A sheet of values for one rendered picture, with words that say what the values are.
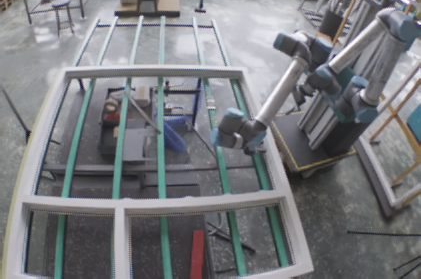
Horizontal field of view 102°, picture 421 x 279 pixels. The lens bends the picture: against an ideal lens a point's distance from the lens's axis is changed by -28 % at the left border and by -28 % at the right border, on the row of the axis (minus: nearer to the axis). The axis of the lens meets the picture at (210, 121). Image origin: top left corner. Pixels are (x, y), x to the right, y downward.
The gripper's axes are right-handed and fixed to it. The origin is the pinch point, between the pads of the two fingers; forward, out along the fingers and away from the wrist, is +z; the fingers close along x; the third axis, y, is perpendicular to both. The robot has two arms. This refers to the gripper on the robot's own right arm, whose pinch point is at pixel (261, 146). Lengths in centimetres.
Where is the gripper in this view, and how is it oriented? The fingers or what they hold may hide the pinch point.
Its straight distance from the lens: 143.3
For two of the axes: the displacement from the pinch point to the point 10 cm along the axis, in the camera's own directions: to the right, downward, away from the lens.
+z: 8.7, 2.1, 4.5
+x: 1.4, 7.6, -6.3
